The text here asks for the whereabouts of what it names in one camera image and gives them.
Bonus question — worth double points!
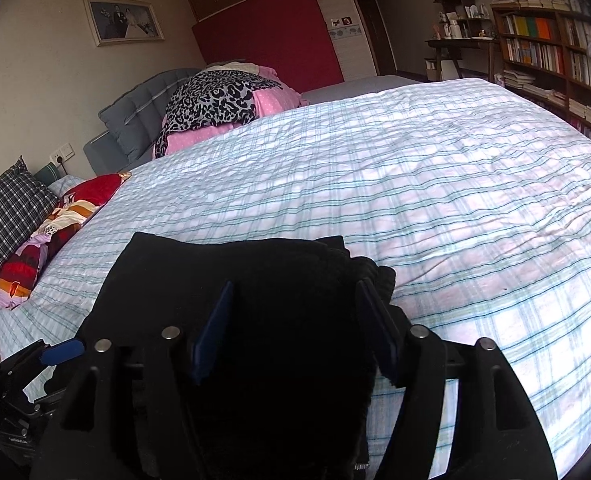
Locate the leopard print cloth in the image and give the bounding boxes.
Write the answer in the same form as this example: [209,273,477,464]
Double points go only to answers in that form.
[153,70,284,160]

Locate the pink bedding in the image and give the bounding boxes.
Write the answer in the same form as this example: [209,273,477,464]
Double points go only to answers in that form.
[163,62,309,156]

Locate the wooden bookshelf with books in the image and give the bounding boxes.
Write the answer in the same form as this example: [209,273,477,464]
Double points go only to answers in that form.
[490,0,591,156]

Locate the grey padded headboard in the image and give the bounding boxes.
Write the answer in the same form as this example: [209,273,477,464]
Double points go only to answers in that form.
[83,67,206,173]

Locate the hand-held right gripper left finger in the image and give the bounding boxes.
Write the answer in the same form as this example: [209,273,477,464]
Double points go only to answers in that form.
[28,280,236,480]

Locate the framed wall picture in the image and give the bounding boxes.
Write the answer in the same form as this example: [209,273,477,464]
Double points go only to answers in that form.
[84,0,165,48]

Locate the black pants with silver stripes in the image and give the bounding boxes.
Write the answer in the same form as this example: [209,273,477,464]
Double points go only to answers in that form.
[46,231,397,480]

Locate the red patterned blanket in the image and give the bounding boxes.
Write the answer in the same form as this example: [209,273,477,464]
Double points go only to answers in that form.
[63,172,134,208]

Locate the light blue pillow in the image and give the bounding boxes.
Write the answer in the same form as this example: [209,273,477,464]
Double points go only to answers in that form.
[48,175,87,200]

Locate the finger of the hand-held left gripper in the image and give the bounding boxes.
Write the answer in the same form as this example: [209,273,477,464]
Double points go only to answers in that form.
[0,339,86,377]

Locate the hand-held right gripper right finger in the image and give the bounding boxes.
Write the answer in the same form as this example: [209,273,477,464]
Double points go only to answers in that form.
[353,279,559,480]

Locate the colourful patterned cloth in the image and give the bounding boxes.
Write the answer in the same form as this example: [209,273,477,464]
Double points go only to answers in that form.
[0,199,101,311]

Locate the dark wooden desk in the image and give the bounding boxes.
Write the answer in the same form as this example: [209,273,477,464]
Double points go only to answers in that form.
[424,37,501,83]

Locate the black and white plaid pillow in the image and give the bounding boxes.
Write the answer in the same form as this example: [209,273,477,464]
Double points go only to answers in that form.
[0,156,60,278]

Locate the red padded wall panel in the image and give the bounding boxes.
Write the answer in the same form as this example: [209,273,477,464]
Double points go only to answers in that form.
[192,0,346,95]

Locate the small wooden desk shelf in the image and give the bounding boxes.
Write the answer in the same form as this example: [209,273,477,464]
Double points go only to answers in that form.
[435,0,493,40]

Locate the bed with plaid sheet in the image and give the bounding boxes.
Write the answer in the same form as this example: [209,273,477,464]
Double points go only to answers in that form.
[0,77,591,480]

